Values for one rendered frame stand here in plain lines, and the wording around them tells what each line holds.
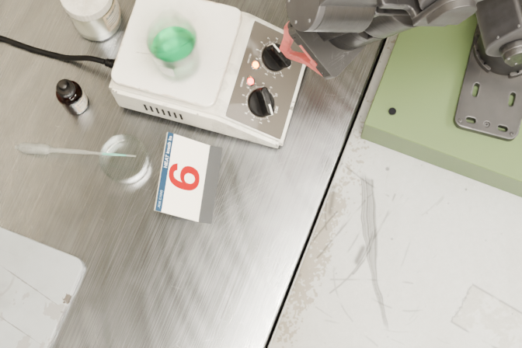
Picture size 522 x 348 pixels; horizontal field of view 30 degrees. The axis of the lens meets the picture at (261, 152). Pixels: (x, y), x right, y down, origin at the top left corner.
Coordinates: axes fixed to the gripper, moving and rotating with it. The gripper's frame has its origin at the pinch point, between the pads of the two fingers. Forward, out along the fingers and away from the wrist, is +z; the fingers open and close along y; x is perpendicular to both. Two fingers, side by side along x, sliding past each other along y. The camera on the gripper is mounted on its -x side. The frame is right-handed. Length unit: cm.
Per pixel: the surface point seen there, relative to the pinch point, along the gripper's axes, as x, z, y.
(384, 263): 25.4, 2.5, 7.8
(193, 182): 5.8, 13.1, 14.4
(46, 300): 4.6, 19.7, 34.0
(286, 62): 2.0, 5.5, -0.4
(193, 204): 7.5, 13.0, 16.3
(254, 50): -1.2, 7.2, 0.8
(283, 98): 5.0, 7.3, 1.8
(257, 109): 3.8, 7.0, 5.4
